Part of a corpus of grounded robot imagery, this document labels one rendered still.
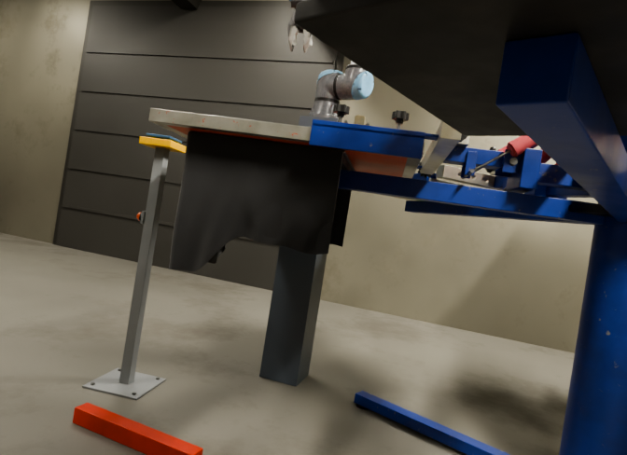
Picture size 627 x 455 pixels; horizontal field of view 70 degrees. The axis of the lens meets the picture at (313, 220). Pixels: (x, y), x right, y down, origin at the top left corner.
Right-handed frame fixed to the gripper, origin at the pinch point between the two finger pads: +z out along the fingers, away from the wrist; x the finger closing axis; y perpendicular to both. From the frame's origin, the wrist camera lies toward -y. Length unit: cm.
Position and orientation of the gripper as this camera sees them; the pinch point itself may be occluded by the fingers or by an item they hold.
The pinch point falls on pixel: (298, 47)
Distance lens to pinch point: 176.9
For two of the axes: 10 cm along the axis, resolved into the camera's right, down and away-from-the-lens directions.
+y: 2.9, 0.4, 9.6
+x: -9.4, -1.5, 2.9
